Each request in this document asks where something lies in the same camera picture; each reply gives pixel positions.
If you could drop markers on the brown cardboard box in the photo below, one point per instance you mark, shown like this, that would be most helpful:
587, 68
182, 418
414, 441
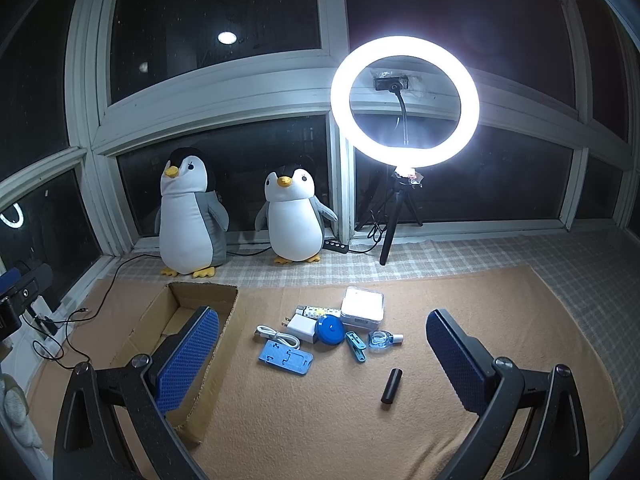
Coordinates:
189, 331

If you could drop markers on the black cylinder tube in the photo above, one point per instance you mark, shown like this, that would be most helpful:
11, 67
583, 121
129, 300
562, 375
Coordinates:
392, 386

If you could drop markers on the large plush penguin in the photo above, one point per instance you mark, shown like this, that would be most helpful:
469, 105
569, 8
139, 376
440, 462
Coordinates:
192, 222

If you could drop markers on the checkered cloth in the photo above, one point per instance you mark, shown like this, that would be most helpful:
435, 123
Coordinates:
595, 274

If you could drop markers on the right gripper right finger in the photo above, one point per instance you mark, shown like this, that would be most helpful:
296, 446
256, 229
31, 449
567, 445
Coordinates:
553, 443

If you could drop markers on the black inline cable switch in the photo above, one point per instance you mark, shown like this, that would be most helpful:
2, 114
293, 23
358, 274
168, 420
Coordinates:
336, 246

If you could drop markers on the blue round tape measure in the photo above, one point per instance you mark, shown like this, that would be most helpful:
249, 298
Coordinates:
329, 330

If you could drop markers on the teal plastic clothespin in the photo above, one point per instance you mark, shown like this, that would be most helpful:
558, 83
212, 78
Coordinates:
356, 346

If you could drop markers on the white USB charger plug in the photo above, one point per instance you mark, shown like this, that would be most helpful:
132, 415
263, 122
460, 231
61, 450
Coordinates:
301, 327

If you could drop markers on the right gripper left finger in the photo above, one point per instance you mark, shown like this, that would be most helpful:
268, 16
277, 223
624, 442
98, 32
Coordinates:
89, 441

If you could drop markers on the phone holder on ring light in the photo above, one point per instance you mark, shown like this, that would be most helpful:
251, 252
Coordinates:
391, 83

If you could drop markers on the small plush penguin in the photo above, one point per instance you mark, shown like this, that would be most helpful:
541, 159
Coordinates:
293, 215

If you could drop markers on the white patterned lighter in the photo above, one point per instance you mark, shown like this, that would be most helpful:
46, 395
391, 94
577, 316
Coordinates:
313, 312

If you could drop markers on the clear plastic card reader box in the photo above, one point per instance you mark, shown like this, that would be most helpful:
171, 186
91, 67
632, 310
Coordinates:
362, 308

